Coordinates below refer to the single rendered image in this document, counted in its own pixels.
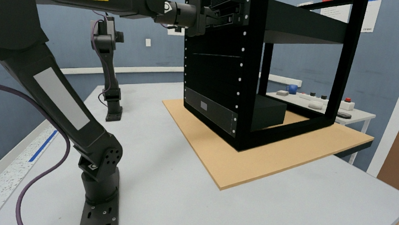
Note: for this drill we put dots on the tan flat board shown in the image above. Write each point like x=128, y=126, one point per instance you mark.
x=229, y=168

